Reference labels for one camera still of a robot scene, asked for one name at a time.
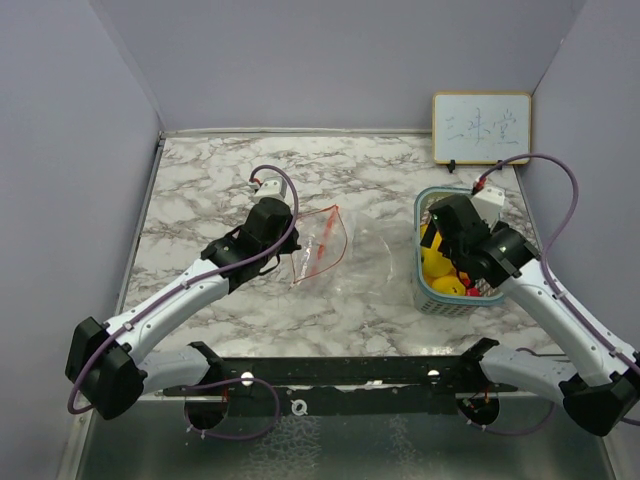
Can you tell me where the yellow toy apple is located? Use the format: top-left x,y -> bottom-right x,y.
420,232 -> 454,280

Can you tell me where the clear orange-zip bag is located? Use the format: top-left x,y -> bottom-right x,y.
291,204 -> 411,298

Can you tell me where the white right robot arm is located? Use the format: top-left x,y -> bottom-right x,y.
421,194 -> 639,437

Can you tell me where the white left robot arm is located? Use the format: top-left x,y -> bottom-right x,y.
65,198 -> 300,420

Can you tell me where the yellow toy lemon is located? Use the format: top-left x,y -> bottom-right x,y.
431,275 -> 466,296

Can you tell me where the red toy fruit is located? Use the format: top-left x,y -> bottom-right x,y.
466,287 -> 482,297

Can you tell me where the pale green plastic basket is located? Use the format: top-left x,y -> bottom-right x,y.
411,187 -> 504,316

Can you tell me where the small framed whiteboard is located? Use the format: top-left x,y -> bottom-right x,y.
432,91 -> 532,170

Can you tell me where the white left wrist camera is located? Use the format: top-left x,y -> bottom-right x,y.
253,176 -> 288,202

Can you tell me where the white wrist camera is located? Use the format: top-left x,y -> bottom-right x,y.
471,187 -> 506,229
253,176 -> 288,202

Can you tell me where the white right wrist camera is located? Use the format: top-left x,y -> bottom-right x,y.
471,187 -> 506,229

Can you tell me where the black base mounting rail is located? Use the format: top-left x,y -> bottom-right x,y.
99,319 -> 526,436

